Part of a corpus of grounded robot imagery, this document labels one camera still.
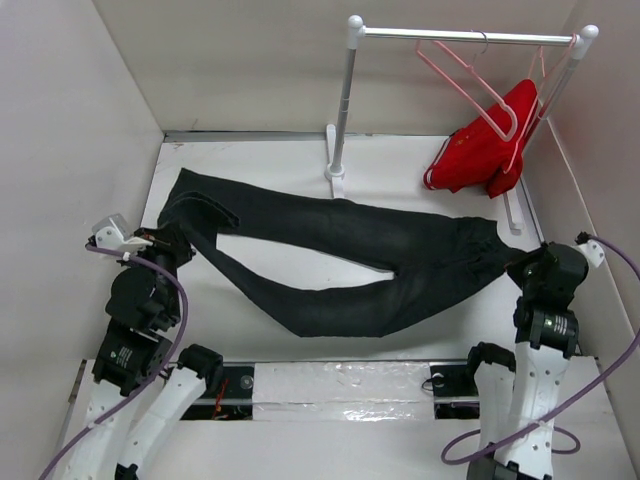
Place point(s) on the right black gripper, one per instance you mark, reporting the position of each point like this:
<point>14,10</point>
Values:
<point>517,263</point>

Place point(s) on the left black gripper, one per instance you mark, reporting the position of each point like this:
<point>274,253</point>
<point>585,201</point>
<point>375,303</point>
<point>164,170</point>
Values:
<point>146,239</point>

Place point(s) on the black trousers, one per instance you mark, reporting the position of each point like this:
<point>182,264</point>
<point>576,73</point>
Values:
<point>374,271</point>

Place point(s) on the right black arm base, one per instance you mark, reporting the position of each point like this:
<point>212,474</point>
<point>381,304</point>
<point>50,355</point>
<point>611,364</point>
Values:
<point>455,396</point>

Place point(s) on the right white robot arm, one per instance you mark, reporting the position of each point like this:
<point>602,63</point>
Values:
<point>518,388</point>

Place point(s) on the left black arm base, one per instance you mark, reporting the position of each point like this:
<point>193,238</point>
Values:
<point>233,400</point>

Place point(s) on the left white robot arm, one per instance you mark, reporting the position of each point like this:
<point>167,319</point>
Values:
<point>142,382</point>

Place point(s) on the red garment on hanger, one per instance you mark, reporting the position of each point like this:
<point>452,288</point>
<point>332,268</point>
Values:
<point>476,155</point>

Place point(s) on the pink hanger with garment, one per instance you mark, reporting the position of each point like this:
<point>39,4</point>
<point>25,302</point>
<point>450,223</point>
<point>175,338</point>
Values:
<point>537,59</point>

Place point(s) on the white metal clothes rack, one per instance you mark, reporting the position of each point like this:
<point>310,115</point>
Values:
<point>576,45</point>

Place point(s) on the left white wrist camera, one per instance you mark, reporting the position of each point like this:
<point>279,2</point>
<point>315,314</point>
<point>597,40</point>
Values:
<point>113,233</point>

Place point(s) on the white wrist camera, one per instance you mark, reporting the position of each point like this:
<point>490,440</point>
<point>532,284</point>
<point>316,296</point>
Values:
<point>113,233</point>
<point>590,248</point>

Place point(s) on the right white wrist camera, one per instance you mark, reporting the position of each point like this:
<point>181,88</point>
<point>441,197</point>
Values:
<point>590,248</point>

